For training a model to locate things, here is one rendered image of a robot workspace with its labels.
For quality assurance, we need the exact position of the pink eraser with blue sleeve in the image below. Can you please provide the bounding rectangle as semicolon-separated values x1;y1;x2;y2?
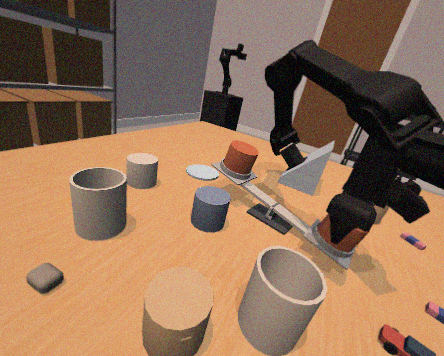
400;232;427;250
425;301;444;324

